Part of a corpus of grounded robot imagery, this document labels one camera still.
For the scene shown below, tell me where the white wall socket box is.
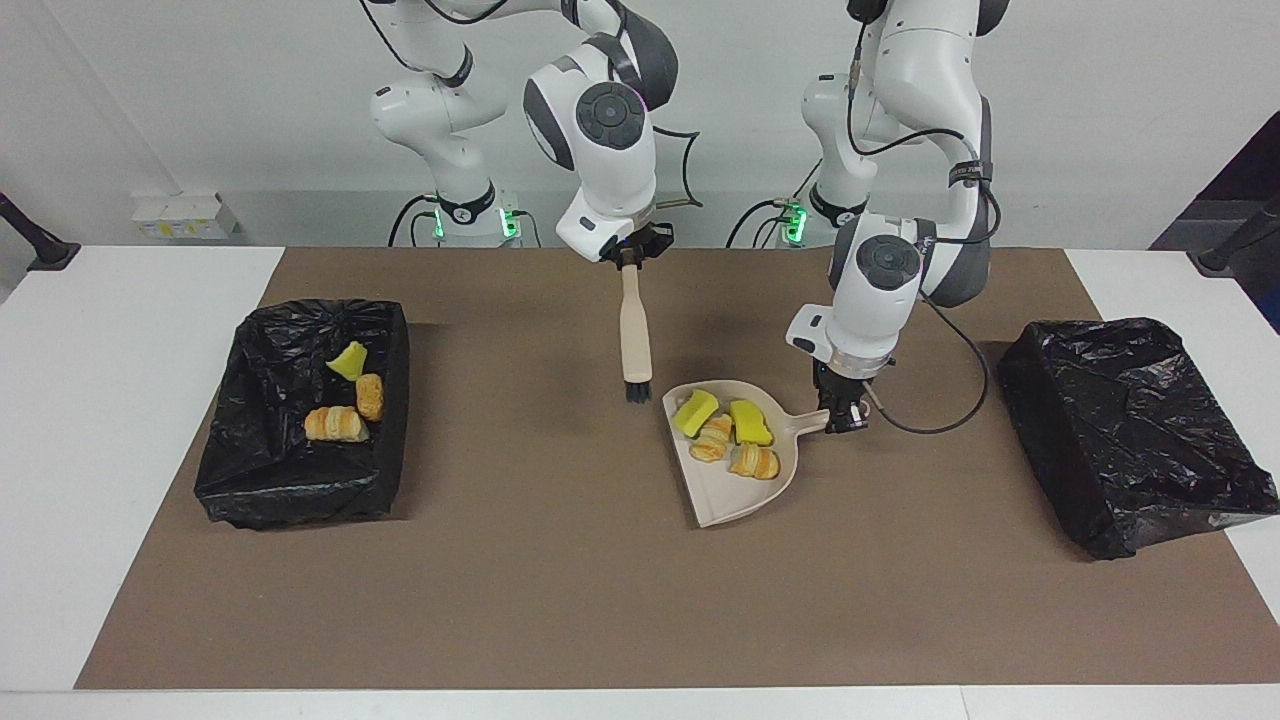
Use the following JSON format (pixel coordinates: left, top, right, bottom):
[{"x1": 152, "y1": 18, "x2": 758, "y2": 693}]
[{"x1": 132, "y1": 193, "x2": 239, "y2": 241}]

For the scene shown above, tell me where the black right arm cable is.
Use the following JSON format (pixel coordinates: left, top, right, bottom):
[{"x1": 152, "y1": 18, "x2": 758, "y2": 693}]
[{"x1": 360, "y1": 0, "x2": 705, "y2": 211}]

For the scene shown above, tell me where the black stand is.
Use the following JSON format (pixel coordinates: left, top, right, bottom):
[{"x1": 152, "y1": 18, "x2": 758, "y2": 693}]
[
  {"x1": 0, "y1": 192, "x2": 82, "y2": 273},
  {"x1": 1198, "y1": 195, "x2": 1280, "y2": 278}
]

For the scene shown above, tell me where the beige plastic dustpan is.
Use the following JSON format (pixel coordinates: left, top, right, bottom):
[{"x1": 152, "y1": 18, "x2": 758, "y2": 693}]
[{"x1": 661, "y1": 380, "x2": 833, "y2": 529}]

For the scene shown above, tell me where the brown table mat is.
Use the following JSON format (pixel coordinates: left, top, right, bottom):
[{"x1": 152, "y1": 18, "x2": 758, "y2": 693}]
[{"x1": 75, "y1": 247, "x2": 1280, "y2": 691}]

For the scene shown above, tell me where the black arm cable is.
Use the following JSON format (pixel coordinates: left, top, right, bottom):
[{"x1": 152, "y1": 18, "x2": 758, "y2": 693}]
[
  {"x1": 846, "y1": 0, "x2": 1003, "y2": 436},
  {"x1": 360, "y1": 0, "x2": 705, "y2": 211}
]

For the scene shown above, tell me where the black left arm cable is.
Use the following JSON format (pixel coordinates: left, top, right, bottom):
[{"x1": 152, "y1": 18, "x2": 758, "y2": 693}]
[{"x1": 846, "y1": 0, "x2": 1003, "y2": 436}]

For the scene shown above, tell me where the pale bread chunk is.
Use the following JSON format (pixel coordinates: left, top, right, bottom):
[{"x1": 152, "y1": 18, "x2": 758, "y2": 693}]
[{"x1": 689, "y1": 414, "x2": 735, "y2": 464}]

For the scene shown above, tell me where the large striped croissant piece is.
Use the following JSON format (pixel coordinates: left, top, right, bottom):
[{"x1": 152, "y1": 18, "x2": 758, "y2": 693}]
[{"x1": 304, "y1": 405, "x2": 371, "y2": 443}]

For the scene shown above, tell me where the small striped croissant piece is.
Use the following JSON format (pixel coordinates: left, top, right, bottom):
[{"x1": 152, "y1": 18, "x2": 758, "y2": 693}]
[{"x1": 728, "y1": 444, "x2": 782, "y2": 482}]

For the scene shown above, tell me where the black bag lined bin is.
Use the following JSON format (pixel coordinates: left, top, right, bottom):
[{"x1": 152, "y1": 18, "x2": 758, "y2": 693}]
[
  {"x1": 194, "y1": 298, "x2": 412, "y2": 531},
  {"x1": 996, "y1": 318, "x2": 1280, "y2": 561}
]

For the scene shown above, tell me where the beige hand brush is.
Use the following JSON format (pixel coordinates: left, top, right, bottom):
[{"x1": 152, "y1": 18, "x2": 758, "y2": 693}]
[{"x1": 618, "y1": 262, "x2": 655, "y2": 405}]

